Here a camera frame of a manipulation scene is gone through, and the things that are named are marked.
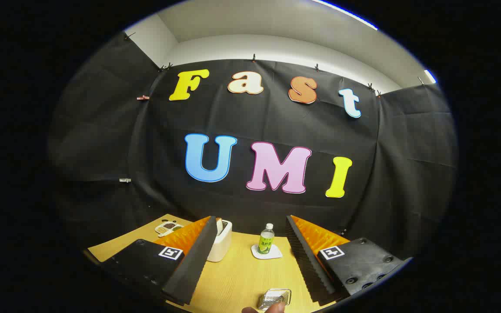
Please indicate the white tray with dark food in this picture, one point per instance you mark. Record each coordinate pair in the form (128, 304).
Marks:
(168, 227)

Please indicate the green label drink bottle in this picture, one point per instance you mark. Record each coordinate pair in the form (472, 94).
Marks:
(266, 243)

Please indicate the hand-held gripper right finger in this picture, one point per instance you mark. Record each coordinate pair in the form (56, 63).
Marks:
(305, 261)

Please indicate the black backdrop cloth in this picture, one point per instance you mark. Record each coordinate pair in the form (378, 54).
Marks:
(255, 121)

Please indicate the white coaster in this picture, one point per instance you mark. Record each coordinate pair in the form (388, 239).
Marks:
(272, 254)

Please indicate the white toaster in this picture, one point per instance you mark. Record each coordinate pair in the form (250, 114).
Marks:
(220, 248)

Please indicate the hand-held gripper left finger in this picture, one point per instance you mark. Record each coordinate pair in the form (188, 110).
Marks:
(198, 261)

